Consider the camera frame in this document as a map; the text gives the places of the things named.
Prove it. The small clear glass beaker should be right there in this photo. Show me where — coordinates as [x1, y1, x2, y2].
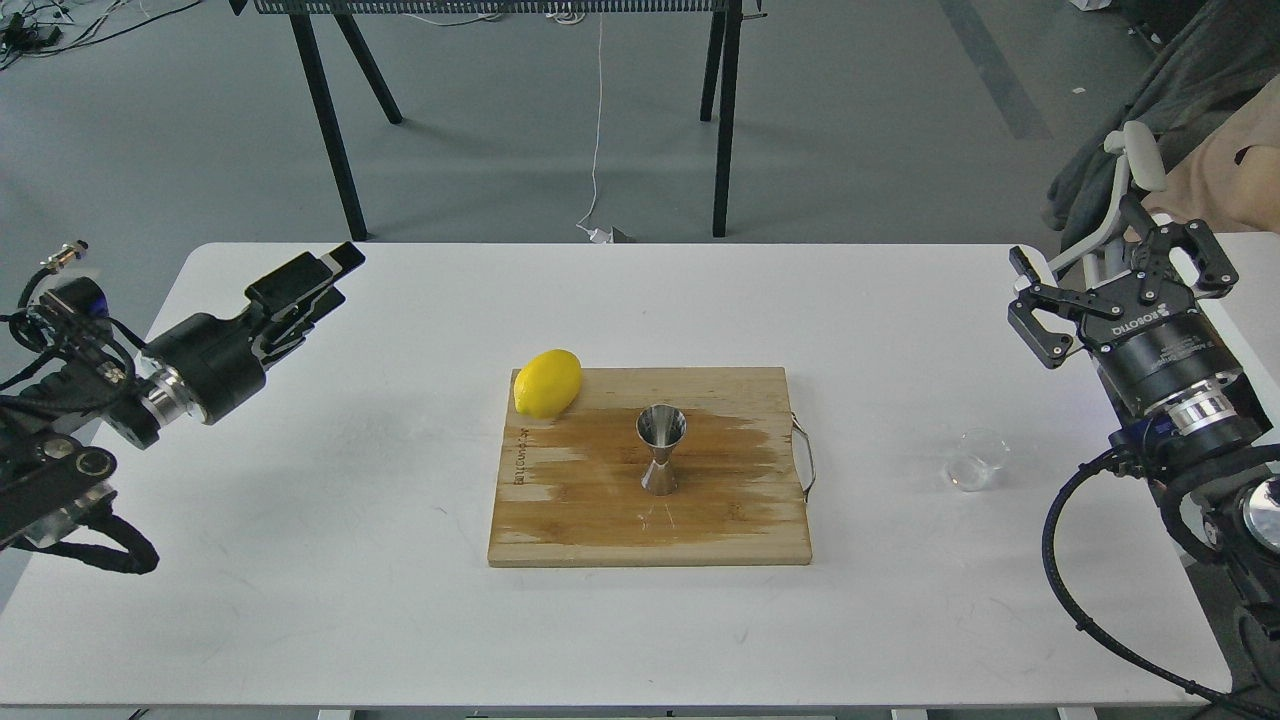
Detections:
[943, 428, 1010, 492]

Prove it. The black metal frame table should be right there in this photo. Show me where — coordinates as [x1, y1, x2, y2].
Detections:
[230, 1, 765, 241]

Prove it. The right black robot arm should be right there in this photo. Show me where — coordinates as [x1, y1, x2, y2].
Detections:
[1007, 193, 1277, 719]

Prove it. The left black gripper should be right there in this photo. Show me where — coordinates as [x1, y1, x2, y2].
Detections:
[142, 242, 366, 425]

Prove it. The steel double jigger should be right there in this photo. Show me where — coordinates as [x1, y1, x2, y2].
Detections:
[636, 404, 687, 496]

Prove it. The wooden cutting board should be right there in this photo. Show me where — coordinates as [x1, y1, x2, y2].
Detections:
[486, 366, 817, 568]

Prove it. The white office chair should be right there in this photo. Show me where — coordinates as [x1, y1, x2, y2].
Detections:
[1048, 120, 1167, 287]

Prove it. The yellow lemon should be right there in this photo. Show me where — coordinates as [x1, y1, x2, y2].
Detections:
[512, 348, 582, 419]

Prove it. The white hanging cable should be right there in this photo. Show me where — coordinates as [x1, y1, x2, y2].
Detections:
[573, 12, 635, 243]

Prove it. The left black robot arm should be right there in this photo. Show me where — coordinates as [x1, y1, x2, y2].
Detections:
[1, 242, 365, 574]

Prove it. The floor cable bundle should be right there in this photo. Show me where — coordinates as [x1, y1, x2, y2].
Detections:
[0, 0, 201, 69]

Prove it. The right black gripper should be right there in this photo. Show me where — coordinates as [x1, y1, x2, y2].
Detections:
[1006, 195, 1245, 419]

